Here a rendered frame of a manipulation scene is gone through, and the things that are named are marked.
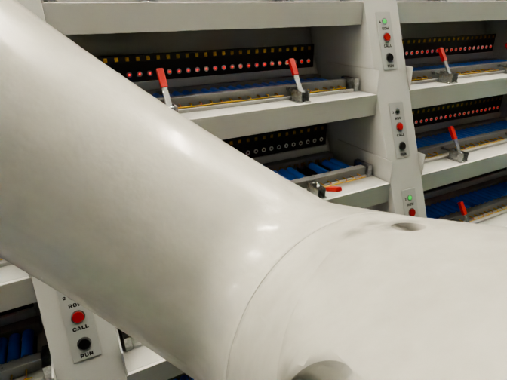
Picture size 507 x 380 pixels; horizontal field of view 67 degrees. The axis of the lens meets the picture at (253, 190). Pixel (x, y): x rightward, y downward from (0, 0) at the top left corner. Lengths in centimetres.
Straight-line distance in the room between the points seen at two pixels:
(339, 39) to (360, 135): 23
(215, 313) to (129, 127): 8
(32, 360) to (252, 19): 70
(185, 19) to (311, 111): 29
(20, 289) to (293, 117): 54
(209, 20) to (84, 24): 21
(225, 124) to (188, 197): 54
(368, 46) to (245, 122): 34
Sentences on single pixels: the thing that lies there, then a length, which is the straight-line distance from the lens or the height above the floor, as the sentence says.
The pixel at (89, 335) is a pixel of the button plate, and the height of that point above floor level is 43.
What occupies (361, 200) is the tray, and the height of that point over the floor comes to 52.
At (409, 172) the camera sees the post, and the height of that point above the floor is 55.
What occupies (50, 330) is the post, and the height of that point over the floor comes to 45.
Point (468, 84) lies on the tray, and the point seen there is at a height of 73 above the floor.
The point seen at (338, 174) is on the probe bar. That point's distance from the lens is 85.
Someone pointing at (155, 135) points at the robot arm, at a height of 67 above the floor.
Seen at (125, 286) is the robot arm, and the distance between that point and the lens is 17.
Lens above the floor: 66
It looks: 5 degrees down
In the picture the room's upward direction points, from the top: 10 degrees counter-clockwise
